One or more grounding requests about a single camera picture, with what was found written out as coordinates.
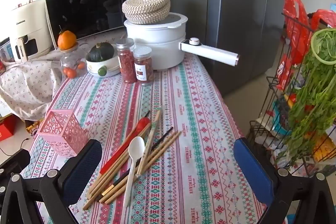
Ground orange patterned bag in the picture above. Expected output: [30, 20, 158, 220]
[25, 119, 45, 136]

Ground red box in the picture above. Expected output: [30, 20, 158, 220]
[0, 115, 17, 142]

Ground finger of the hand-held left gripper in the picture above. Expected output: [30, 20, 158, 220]
[0, 149, 31, 180]

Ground green plastic ring basket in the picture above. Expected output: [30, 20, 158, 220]
[311, 28, 336, 65]

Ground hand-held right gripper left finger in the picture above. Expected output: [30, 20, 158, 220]
[0, 139, 103, 224]

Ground clear glass jar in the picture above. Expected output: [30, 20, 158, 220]
[60, 44, 88, 79]

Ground patterned tablecloth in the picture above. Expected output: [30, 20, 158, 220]
[21, 52, 268, 224]

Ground jar of dried slices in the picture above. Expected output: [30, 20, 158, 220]
[133, 46, 154, 86]

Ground white electric pot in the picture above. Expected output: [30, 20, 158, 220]
[124, 12, 240, 71]

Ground red plastic bag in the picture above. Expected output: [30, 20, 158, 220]
[283, 0, 336, 56]

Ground pink perforated utensil holder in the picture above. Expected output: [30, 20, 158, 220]
[37, 109, 88, 157]

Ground black wire rack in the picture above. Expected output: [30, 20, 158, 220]
[247, 13, 336, 180]

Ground jar of red berries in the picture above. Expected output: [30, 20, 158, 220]
[115, 38, 137, 84]

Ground white plastic spoon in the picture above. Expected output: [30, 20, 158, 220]
[123, 136, 146, 207]

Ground woven lidded basket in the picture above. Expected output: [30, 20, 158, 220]
[122, 0, 171, 25]

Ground blue carton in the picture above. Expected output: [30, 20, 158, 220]
[0, 39, 15, 63]

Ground dark green squash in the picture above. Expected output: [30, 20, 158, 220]
[86, 42, 115, 62]

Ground leafy green vegetables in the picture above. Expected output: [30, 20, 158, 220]
[286, 30, 336, 169]

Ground cream air fryer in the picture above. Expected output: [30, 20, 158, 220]
[10, 0, 54, 63]

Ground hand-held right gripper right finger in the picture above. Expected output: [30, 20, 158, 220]
[233, 137, 336, 224]

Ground large orange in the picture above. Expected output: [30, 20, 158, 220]
[58, 30, 78, 51]

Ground white bowl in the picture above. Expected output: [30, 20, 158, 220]
[86, 55, 121, 78]

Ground silver microwave oven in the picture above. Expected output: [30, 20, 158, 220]
[45, 0, 150, 41]

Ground grey refrigerator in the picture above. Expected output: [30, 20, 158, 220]
[147, 0, 292, 97]

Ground white plastic bag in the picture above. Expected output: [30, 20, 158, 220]
[253, 132, 286, 159]

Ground small-flowered white cloth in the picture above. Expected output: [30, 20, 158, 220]
[0, 43, 90, 121]

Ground pile of bamboo chopsticks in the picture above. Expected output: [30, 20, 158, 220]
[83, 107, 182, 211]

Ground orange package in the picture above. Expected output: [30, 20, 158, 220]
[310, 132, 336, 161]

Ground red snack packet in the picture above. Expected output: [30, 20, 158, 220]
[276, 53, 297, 90]

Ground red plastic spoon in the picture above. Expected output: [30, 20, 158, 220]
[99, 117, 151, 175]

